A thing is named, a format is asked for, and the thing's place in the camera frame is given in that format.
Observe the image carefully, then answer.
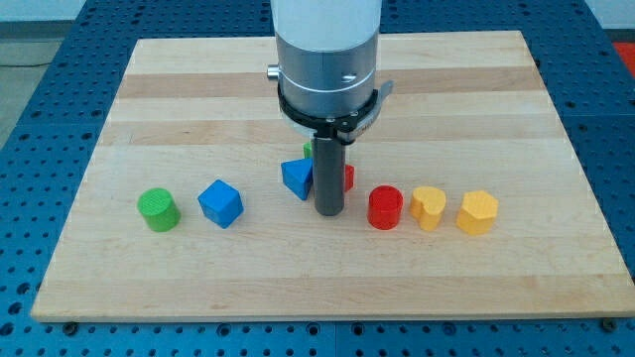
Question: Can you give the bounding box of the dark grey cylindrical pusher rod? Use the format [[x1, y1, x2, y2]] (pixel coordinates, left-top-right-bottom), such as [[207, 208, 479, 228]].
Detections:
[[312, 137, 345, 216]]

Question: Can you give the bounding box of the small green block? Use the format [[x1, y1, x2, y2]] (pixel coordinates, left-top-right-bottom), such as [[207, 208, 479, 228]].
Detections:
[[303, 142, 313, 159]]

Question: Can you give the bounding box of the red star block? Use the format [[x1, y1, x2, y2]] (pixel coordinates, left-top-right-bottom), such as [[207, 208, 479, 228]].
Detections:
[[344, 165, 355, 192]]

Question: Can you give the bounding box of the yellow heart block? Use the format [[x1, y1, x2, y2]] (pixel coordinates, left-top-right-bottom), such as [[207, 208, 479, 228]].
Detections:
[[409, 186, 446, 231]]

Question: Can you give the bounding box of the green cylinder block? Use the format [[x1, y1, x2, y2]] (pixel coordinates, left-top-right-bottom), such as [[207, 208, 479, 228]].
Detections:
[[137, 187, 181, 232]]

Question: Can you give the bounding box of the blue cube block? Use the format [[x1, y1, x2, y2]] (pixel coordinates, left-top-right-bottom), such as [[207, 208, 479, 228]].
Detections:
[[197, 179, 244, 229]]

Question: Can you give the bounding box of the black clamp ring with lever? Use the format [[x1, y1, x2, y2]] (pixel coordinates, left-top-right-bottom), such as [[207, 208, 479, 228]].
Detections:
[[276, 79, 395, 147]]

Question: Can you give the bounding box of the yellow hexagon block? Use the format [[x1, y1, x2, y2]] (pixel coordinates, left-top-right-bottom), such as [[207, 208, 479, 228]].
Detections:
[[455, 190, 499, 236]]

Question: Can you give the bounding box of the wooden board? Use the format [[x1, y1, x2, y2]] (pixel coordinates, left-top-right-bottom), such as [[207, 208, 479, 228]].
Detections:
[[31, 31, 634, 322]]

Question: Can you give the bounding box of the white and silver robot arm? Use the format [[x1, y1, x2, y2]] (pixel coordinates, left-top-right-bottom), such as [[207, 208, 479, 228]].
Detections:
[[270, 0, 392, 145]]

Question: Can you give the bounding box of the blue triangle block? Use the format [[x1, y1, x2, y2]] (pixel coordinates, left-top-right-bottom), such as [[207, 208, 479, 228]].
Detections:
[[281, 158, 313, 200]]

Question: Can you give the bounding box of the red cylinder block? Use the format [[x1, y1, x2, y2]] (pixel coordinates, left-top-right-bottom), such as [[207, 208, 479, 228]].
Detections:
[[367, 185, 404, 230]]

